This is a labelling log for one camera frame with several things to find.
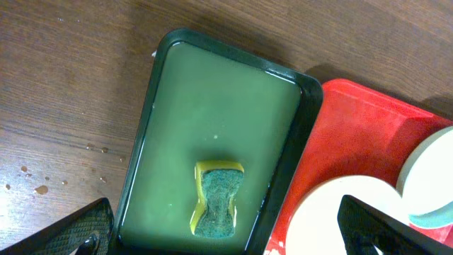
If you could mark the white plate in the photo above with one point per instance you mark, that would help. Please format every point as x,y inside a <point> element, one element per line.
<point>314,228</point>

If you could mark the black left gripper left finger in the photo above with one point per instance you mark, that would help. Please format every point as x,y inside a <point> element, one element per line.
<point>86,231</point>

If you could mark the yellow green sponge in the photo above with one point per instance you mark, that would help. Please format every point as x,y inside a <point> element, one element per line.
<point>217,202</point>

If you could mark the light green plate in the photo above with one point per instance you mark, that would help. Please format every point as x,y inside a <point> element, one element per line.
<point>425,182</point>

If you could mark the red plastic tray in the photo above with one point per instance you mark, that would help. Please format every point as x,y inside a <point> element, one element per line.
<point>359,131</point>

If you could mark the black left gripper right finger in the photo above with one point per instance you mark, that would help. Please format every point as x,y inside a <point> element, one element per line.
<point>367,231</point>

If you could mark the dark green tray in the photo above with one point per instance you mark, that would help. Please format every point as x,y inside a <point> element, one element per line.
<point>210,107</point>

